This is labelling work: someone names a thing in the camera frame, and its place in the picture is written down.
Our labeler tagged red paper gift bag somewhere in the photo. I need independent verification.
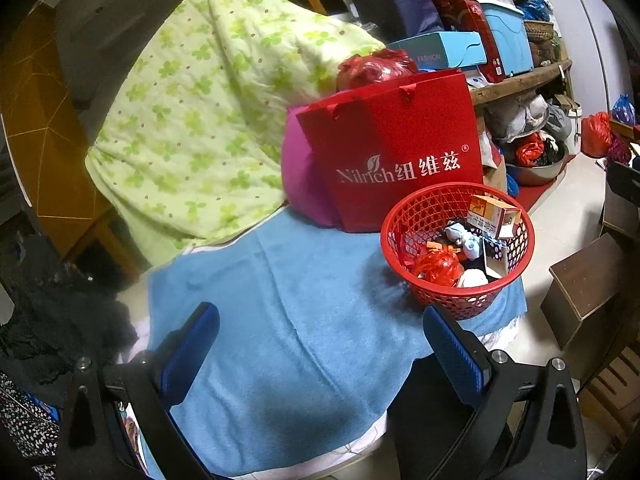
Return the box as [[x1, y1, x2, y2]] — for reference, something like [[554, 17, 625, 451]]
[[296, 70, 485, 233]]

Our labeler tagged wooden chair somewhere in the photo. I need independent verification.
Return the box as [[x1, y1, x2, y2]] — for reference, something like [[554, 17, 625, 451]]
[[580, 340, 640, 441]]

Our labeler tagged wooden shelf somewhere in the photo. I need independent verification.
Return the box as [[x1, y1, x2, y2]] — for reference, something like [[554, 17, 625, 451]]
[[470, 59, 573, 107]]

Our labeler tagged grey cabinet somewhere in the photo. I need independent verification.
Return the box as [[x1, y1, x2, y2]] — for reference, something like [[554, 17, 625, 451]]
[[52, 0, 183, 111]]

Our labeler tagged black clothing pile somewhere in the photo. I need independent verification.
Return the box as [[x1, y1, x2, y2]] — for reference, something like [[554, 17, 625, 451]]
[[0, 270, 138, 391]]

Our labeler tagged small red plastic bag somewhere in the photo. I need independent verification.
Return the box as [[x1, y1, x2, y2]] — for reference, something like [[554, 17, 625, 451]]
[[581, 111, 613, 158]]

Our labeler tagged blue towel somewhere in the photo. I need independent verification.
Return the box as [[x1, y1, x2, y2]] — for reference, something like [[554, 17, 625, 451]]
[[147, 205, 528, 480]]

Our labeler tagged orange and white carton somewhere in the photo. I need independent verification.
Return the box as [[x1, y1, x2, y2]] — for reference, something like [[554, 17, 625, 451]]
[[467, 195, 522, 239]]

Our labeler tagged black dotted cloth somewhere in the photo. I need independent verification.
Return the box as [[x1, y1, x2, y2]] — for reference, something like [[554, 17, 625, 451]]
[[0, 372, 63, 480]]

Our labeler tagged white paper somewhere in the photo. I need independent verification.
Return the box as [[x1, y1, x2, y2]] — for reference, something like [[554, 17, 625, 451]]
[[456, 269, 490, 289]]

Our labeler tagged green floral quilt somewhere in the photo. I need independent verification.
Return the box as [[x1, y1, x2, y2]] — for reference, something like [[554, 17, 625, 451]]
[[84, 0, 388, 266]]

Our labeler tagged red plastic wrapper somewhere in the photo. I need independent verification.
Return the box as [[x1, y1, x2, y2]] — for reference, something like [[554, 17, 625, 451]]
[[412, 249, 465, 287]]

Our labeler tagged light blue candy wrapper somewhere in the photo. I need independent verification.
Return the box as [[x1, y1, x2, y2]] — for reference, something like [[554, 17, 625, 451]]
[[444, 222, 485, 261]]

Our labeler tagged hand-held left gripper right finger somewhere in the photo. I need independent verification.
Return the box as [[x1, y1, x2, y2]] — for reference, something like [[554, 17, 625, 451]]
[[422, 304, 588, 480]]

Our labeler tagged red gift box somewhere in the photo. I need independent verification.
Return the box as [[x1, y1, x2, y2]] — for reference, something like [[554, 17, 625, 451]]
[[429, 0, 503, 84]]

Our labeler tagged blue plastic storage bin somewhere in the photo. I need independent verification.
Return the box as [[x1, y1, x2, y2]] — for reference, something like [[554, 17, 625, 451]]
[[482, 2, 535, 75]]

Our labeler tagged metal basin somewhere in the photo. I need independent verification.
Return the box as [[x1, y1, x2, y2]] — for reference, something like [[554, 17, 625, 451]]
[[505, 142, 570, 187]]

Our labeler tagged wicker basket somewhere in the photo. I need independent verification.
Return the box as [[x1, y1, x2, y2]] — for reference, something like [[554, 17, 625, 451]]
[[522, 20, 556, 53]]

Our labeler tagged navy fabric bag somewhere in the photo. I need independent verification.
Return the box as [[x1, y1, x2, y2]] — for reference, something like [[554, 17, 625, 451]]
[[350, 0, 445, 45]]

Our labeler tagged red plastic basket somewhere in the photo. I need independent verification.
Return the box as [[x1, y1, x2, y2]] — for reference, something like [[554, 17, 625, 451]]
[[380, 184, 536, 321]]

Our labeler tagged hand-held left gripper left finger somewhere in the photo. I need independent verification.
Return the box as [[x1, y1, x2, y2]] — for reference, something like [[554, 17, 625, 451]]
[[57, 302, 222, 480]]

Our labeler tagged brown wooden stool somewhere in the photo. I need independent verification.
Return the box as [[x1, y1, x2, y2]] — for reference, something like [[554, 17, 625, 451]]
[[540, 232, 628, 351]]

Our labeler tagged blue plastic bag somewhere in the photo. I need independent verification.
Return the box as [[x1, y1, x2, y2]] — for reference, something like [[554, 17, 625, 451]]
[[611, 94, 637, 126]]

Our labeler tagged dark wooden cabinet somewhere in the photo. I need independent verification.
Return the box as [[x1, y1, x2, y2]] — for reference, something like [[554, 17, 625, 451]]
[[600, 142, 640, 241]]

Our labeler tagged cyan shoe box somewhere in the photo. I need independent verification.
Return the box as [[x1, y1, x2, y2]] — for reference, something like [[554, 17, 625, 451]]
[[387, 31, 487, 70]]

